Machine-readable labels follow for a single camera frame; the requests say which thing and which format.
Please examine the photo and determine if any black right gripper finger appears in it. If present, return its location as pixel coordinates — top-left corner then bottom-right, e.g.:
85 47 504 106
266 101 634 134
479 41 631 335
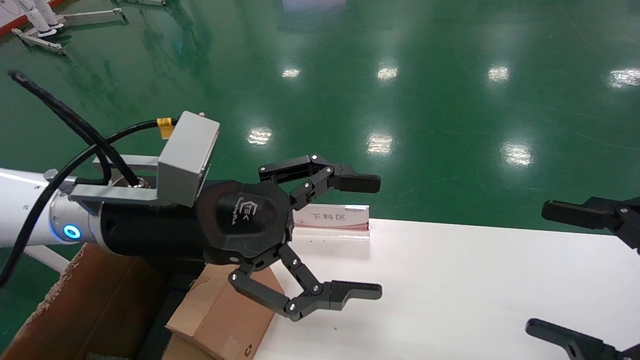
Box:
525 317 640 360
541 196 640 251

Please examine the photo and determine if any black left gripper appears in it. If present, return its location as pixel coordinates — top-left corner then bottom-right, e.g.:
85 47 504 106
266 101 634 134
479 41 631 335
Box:
97 154 384 322

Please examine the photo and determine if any small cardboard box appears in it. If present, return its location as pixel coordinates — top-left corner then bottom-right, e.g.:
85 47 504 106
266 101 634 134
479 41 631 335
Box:
165 263 285 360

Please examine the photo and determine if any large open cardboard box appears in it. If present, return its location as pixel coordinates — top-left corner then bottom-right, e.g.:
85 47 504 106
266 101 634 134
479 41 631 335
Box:
0 242 221 360

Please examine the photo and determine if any acrylic table sign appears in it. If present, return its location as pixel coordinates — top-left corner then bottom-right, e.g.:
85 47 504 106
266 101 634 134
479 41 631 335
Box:
292 203 371 241

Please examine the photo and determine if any white pipe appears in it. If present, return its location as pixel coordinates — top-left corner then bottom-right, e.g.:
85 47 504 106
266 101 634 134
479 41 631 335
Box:
22 244 71 274

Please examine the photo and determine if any white metal frame on floor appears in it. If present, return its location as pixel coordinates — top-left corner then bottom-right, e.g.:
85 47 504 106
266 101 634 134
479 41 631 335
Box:
157 110 221 209

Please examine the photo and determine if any grey camera mounting bracket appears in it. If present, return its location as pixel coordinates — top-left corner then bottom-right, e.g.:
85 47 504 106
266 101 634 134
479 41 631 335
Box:
69 154 168 207

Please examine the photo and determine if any looped black braided cable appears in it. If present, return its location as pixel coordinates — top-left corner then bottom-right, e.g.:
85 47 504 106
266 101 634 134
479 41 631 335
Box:
7 69 143 189

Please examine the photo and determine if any long black arm cable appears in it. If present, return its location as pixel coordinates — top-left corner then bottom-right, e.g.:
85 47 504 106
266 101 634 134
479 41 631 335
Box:
0 117 176 289

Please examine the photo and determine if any long grey metal floor frame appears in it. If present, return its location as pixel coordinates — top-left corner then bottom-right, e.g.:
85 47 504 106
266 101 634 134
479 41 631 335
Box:
61 7 127 27

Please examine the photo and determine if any short grey metal floor frame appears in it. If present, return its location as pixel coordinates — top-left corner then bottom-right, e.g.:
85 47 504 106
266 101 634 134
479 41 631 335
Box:
11 27 67 55

